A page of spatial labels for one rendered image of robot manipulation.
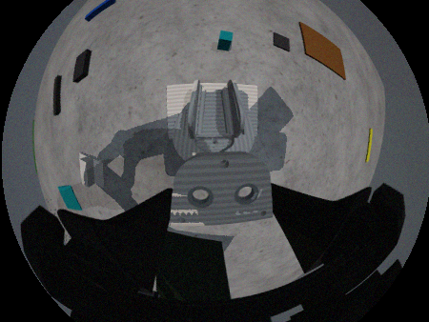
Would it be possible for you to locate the brown flat rectangular plate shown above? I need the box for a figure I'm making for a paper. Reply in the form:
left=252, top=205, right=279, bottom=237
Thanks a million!
left=298, top=22, right=345, bottom=80

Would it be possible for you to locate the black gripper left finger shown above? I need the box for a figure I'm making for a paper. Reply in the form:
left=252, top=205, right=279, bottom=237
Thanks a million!
left=57, top=188, right=173, bottom=294

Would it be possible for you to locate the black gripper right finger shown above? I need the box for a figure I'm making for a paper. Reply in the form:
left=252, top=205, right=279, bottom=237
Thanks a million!
left=272, top=183, right=372, bottom=273

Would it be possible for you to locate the blue rectangular block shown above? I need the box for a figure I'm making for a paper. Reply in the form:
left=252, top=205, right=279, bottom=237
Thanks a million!
left=85, top=0, right=115, bottom=22

